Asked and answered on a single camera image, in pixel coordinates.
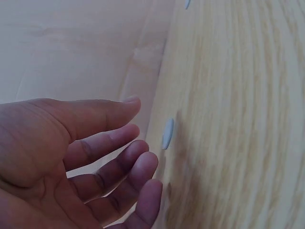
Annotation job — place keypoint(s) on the person's left hand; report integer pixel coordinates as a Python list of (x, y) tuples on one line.
[(35, 167)]

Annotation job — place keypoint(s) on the grey round disc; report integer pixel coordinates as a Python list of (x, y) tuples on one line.
[(167, 133), (187, 3)]

